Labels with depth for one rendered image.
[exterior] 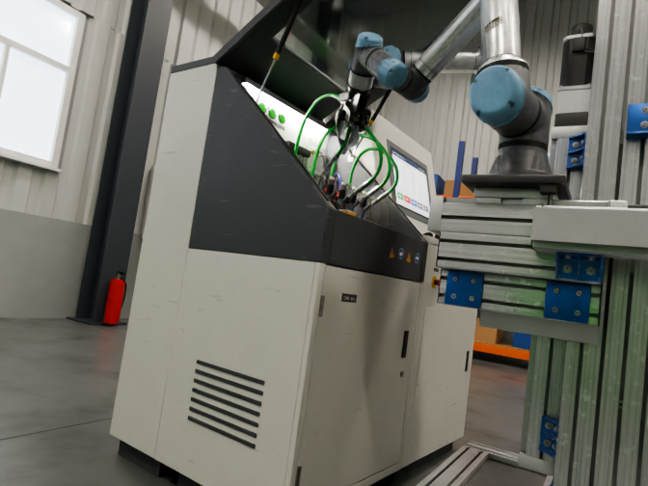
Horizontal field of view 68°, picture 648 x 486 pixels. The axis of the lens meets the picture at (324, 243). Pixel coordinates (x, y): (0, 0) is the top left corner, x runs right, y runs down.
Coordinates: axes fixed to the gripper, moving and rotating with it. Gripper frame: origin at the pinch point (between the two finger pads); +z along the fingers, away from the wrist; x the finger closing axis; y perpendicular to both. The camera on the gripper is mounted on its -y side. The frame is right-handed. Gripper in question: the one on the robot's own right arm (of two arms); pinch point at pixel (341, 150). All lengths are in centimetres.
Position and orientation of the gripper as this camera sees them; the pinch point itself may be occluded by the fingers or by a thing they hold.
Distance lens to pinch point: 181.3
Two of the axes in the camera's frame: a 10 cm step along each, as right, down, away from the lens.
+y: 8.0, 0.7, -5.9
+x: 5.8, 1.5, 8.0
